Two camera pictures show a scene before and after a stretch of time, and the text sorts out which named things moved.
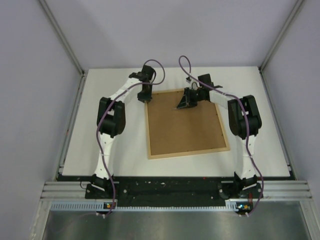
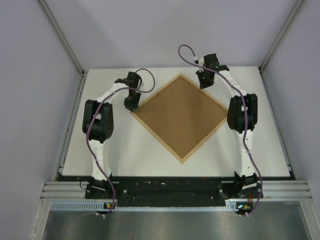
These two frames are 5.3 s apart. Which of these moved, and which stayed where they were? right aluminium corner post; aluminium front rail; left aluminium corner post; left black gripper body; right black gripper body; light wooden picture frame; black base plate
Moved: left black gripper body; right black gripper body; light wooden picture frame
Stayed: black base plate; left aluminium corner post; aluminium front rail; right aluminium corner post
